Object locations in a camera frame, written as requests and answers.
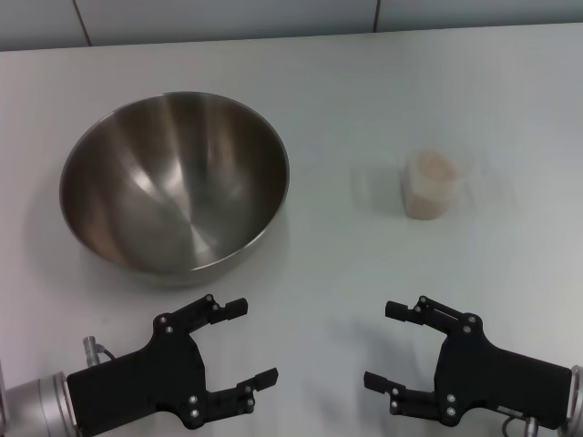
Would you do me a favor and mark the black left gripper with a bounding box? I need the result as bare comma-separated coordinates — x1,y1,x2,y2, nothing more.
66,293,280,432

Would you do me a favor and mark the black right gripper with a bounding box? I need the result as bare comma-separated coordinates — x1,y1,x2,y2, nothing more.
363,294,573,432

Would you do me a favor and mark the stainless steel mixing bowl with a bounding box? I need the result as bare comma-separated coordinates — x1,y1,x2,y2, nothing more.
58,90,292,288

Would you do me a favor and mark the left arm connector cable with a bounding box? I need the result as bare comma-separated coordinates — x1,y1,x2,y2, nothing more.
81,335,118,368

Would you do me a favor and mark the arm connector cable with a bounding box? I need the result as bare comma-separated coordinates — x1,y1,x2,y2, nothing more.
81,335,118,368
500,406,546,437

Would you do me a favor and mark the right arm connector cable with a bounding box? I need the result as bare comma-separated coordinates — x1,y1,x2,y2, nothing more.
500,406,546,437

